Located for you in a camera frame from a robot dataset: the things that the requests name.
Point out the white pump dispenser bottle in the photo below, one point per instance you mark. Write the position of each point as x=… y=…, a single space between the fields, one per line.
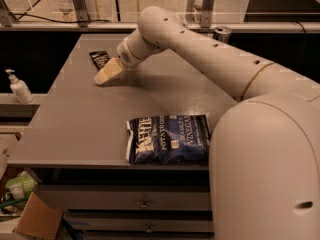
x=19 y=87

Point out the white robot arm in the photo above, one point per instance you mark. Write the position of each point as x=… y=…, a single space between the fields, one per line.
x=264 y=163

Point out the black rxbar chocolate bar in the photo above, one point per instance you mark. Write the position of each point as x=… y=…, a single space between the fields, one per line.
x=99 y=58

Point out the brown cardboard box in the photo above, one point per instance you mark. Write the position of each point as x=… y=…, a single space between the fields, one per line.
x=38 y=220

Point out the green white container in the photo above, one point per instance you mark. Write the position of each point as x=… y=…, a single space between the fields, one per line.
x=20 y=186

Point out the grey drawer cabinet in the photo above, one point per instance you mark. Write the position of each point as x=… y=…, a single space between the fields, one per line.
x=75 y=148

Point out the blue silver energy drink can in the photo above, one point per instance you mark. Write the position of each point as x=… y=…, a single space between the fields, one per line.
x=222 y=34

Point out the grey metal rail frame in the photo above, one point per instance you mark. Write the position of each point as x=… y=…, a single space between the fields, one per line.
x=252 y=16

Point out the blue kettle chips bag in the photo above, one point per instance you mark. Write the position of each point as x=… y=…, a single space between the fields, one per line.
x=168 y=139

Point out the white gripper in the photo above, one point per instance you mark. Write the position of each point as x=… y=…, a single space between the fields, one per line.
x=125 y=54

